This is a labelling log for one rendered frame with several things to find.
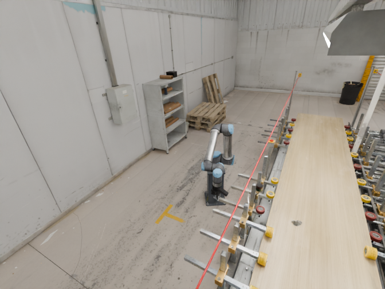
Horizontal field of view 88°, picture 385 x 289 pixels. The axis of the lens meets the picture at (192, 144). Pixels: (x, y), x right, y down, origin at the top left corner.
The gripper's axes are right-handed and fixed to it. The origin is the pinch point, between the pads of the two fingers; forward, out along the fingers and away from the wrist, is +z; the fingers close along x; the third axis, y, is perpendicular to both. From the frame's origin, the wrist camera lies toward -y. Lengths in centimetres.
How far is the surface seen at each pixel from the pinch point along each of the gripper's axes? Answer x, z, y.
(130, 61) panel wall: -141, -116, 235
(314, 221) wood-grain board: -7, -7, -86
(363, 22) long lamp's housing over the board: 90, -154, -65
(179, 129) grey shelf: -249, 63, 216
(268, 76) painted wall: -801, 17, 104
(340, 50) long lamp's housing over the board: 90, -149, -62
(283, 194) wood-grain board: -30, -7, -58
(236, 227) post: 48, -29, -33
